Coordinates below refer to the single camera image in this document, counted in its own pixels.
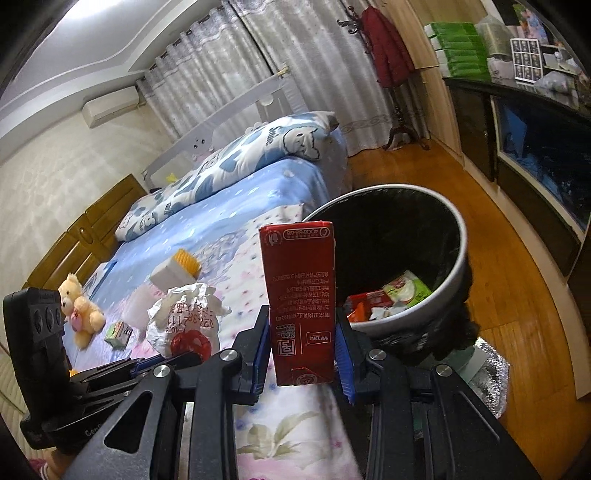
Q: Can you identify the sheet of small photos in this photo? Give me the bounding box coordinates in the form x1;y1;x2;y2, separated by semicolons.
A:
510;38;541;84

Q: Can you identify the clear plastic bag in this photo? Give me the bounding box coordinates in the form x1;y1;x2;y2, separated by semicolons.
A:
478;16;513;58

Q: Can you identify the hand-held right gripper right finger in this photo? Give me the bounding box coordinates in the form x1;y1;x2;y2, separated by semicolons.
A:
335;306;543;480

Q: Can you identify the red milk carton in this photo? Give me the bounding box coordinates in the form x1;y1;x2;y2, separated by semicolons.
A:
259;220;335;387

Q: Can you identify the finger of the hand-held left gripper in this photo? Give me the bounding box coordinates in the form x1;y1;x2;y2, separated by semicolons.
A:
69;371;160;398
69;352;201;381

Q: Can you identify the green drink pouch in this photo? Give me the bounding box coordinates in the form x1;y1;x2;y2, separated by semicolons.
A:
381;270;432;305

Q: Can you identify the silver foil bag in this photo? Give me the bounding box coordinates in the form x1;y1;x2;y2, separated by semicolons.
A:
455;342;511;418

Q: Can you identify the grey patterned curtain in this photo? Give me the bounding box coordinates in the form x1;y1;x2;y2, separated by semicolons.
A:
136;0;289;144
228;0;432;158

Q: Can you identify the white and pink pack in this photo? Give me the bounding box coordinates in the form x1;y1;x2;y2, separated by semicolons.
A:
487;55;515;79

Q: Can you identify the standing photo frame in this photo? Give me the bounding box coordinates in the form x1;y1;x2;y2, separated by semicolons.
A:
519;7;550;44

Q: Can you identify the blue and white quilt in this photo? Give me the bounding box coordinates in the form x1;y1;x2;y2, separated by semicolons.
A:
115;111;340;243

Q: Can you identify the wooden headboard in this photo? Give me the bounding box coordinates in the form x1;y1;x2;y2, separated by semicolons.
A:
23;173;148;291

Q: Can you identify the grey plastic bag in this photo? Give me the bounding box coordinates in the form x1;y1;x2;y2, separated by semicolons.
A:
536;71;575;93

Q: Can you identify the white air conditioner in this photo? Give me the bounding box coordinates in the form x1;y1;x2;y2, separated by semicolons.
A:
82;85;141;127

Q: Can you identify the dark wooden coat rack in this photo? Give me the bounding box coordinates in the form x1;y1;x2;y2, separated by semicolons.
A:
336;4;432;151

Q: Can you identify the wooden wardrobe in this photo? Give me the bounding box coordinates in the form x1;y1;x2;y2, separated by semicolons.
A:
369;0;467;162

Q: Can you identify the floral blanket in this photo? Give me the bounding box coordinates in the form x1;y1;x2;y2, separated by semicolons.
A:
65;203;365;480

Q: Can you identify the red coat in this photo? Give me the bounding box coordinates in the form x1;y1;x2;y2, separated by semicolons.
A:
360;6;416;88

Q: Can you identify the grey bed guard rail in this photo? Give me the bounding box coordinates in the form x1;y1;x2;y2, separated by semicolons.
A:
139;67;296;195

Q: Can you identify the bed with blue sheet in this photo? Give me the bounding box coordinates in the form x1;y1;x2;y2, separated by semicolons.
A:
65;129;352;361

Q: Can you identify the stack of green boxes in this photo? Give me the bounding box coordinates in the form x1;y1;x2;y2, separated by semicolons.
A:
424;21;490;81

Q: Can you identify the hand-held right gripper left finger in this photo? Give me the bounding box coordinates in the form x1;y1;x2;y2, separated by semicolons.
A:
62;304;273;480

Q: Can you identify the green drink carton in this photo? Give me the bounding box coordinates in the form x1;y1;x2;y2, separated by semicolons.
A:
104;320;134;350

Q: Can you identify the yellow teddy bear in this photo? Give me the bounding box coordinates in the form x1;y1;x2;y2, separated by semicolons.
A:
58;273;106;349

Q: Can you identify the white and yellow sponge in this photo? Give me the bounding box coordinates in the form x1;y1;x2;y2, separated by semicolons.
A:
150;249;201;289

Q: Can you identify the black television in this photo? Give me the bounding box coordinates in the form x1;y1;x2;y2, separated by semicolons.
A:
489;0;525;26

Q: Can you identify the red snack wrapper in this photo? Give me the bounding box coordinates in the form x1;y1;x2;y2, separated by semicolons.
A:
345;291;386;310

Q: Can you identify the silver snack bag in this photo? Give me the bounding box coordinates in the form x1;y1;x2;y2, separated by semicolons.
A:
147;282;232;358

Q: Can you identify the black cabinet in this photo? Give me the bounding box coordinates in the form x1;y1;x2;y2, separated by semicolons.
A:
442;74;591;296

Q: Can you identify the white trash bin black liner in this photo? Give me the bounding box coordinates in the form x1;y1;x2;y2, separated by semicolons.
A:
301;184;483;367

